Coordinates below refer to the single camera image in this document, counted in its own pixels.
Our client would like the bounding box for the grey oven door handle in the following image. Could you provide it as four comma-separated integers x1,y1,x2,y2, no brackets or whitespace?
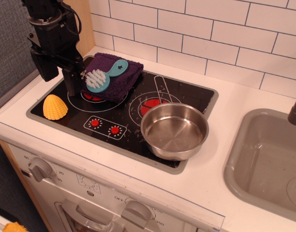
61,200,125,232

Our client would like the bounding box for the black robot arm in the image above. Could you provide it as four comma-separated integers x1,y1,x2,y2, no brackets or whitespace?
22,0,86,96

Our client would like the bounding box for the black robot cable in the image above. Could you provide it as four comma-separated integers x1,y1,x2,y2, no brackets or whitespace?
58,1,82,36

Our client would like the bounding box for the left grey oven knob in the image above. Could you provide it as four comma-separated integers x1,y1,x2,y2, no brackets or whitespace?
28,158,53,182

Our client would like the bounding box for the red stove knob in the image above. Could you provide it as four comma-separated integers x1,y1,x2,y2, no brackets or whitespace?
111,127,120,135
90,119,100,127

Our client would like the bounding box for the metal pot with handle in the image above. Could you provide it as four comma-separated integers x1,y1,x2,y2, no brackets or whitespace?
140,76,209,161

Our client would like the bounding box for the left red stove knob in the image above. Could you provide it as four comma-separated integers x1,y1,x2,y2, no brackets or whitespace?
90,119,100,127

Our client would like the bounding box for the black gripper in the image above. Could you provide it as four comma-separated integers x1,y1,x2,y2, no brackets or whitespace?
28,9,85,96

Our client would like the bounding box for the right grey oven knob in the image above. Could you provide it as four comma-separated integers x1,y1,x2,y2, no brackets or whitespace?
121,201,152,229

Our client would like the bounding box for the teal toy brush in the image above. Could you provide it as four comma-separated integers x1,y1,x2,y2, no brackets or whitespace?
86,59,128,93

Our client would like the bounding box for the purple knitted cloth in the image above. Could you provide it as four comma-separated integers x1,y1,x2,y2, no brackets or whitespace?
81,53,144,103

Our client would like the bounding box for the yellow toy corn piece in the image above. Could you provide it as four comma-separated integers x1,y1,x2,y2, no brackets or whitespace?
43,94,68,120

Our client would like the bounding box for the grey oven knob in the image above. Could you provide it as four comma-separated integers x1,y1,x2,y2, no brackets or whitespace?
28,158,53,182
121,201,152,229

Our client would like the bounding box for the grey sink basin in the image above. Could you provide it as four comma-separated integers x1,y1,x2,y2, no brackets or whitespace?
223,109,296,222

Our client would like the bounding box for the black toy stovetop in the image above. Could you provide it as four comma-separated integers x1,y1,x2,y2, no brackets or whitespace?
27,71,218,174

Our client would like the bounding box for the right red stove knob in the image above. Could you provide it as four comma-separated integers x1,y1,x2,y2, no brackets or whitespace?
111,127,120,135

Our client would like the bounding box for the orange object at corner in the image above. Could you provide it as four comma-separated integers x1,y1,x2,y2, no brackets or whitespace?
2,222,28,232

